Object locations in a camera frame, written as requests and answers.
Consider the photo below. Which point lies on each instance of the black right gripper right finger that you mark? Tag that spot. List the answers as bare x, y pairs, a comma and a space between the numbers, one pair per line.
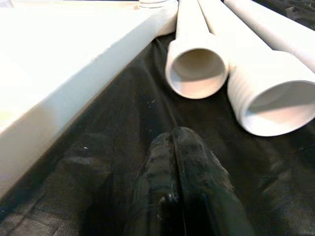
204, 191

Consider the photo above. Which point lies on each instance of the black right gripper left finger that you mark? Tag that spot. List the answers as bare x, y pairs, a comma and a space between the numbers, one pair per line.
157, 186

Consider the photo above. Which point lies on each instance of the white plastic children table top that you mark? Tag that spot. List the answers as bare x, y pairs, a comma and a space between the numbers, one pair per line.
61, 61

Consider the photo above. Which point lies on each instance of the black plastic sheet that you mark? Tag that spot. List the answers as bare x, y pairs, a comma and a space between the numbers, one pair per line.
98, 147

